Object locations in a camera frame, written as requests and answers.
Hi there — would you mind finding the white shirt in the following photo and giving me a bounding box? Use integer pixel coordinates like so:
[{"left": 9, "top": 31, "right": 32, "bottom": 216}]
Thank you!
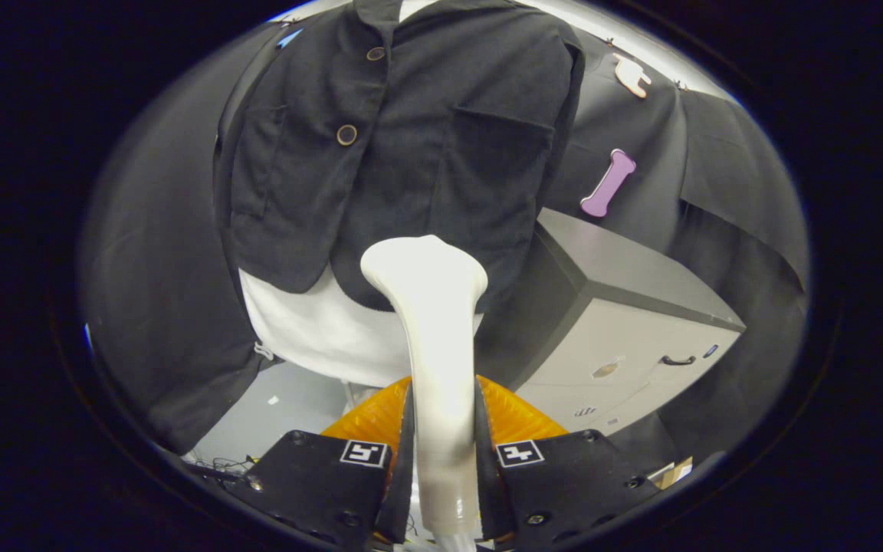
[{"left": 238, "top": 0, "right": 488, "bottom": 388}]

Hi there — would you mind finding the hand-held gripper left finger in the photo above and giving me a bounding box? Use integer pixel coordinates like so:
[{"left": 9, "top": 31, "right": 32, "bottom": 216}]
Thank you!
[{"left": 238, "top": 376, "right": 415, "bottom": 551}]

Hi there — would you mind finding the white garment steamer head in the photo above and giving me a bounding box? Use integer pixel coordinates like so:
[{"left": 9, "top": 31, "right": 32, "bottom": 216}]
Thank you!
[{"left": 359, "top": 235, "right": 490, "bottom": 551}]

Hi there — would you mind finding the black jacket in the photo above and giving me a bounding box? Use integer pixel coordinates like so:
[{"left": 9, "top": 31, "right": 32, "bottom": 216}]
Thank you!
[{"left": 212, "top": 0, "right": 588, "bottom": 315}]

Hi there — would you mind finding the cardboard box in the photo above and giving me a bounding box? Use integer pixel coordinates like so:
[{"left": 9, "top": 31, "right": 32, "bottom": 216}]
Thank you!
[{"left": 645, "top": 456, "right": 695, "bottom": 491}]

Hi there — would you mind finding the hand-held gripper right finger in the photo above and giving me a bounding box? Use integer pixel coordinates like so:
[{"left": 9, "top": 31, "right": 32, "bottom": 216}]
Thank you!
[{"left": 474, "top": 374, "right": 661, "bottom": 549}]

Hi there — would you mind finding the grey cabinet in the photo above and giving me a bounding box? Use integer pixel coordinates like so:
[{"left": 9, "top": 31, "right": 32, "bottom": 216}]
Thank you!
[{"left": 476, "top": 207, "right": 747, "bottom": 438}]

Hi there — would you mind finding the black backdrop cloth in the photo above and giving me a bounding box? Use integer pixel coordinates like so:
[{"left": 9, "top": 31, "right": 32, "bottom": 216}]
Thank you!
[{"left": 77, "top": 15, "right": 810, "bottom": 461}]

